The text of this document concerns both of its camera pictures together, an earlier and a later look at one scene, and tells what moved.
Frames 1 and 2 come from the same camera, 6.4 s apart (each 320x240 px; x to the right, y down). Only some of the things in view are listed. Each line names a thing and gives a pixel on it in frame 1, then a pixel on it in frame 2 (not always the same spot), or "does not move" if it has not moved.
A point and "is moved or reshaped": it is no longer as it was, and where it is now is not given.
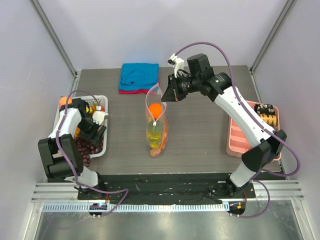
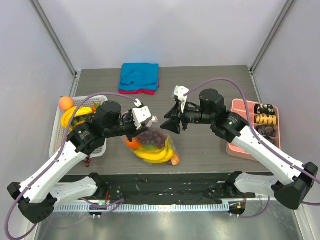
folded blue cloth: (138, 76) does not move
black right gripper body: (173, 87) to (181, 118)
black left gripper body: (88, 128) to (127, 127)
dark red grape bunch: (87, 147) is moved or reshaped
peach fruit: (63, 100) does not move
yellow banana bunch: (154, 135) to (160, 156)
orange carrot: (156, 151) to (175, 159)
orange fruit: (155, 109) to (135, 143)
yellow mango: (155, 128) to (150, 148)
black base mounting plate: (164, 186) does not move
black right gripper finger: (169, 95) to (173, 124)
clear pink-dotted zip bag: (157, 123) to (153, 145)
